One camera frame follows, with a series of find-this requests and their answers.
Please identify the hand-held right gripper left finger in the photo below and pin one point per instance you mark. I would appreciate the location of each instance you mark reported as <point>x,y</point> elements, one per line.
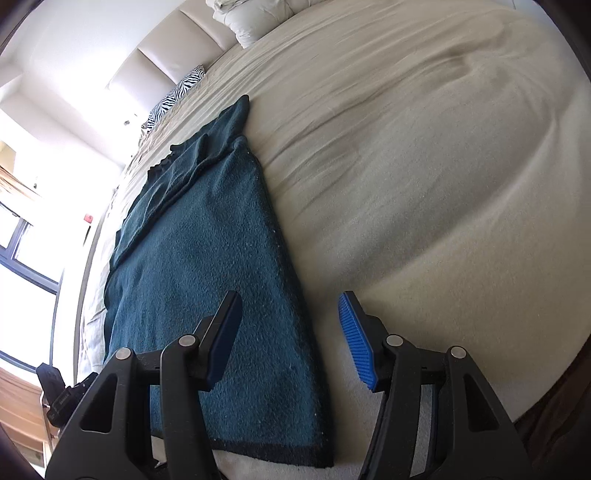
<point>225,342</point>

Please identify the beige padded headboard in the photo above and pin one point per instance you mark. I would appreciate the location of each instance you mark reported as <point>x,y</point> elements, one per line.
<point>171,44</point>

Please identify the window with dark frame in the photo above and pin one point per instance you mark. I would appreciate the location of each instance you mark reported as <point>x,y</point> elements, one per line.
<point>23,258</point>

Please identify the bed with beige sheet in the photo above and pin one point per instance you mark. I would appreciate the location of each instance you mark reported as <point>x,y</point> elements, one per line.
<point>392,184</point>

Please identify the white pillow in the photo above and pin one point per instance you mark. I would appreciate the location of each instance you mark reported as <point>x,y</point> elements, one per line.
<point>249,16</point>

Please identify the zebra print pillow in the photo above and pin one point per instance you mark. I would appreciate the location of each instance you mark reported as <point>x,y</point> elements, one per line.
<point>173,97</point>

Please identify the dark teal knit garment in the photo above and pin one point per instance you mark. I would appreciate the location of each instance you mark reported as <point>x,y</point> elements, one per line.
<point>203,277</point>

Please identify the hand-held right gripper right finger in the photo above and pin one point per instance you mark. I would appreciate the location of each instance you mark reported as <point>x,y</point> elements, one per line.
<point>355,341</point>

